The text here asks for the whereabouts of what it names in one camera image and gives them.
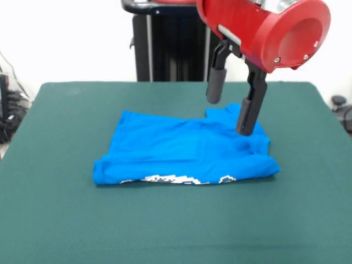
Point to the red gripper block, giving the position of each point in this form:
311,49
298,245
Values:
261,33

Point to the blue printed t-shirt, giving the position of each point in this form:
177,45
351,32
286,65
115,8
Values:
178,145

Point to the gray office chair base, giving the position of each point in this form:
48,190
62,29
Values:
339,100

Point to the dark green table cloth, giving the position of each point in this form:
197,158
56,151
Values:
55,206

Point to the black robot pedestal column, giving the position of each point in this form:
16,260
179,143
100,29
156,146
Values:
170,46

